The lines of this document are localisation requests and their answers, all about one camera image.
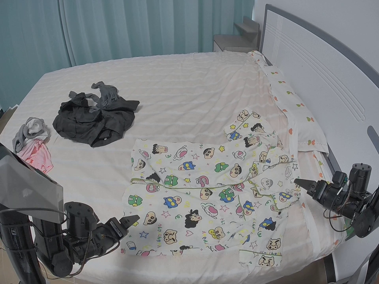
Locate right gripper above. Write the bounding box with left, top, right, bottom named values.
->
left=294, top=178, right=350, bottom=213

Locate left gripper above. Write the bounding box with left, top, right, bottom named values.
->
left=85, top=214, right=140, bottom=256

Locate white printed pyjama top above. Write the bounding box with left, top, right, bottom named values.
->
left=120, top=109, right=302, bottom=268

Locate white printed pillow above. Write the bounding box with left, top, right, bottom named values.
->
left=249, top=50, right=330, bottom=154

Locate black garment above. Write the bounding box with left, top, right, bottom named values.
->
left=53, top=91, right=140, bottom=148

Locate grey and white garment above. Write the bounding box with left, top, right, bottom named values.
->
left=12, top=117, right=49, bottom=153

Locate bed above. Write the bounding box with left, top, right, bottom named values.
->
left=0, top=3, right=379, bottom=280

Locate grey bedside table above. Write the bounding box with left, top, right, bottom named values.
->
left=213, top=16, right=260, bottom=52

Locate blue-green curtain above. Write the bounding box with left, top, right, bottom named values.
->
left=59, top=0, right=256, bottom=67
left=0, top=0, right=74, bottom=109

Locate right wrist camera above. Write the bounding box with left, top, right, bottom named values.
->
left=332, top=172, right=348, bottom=190

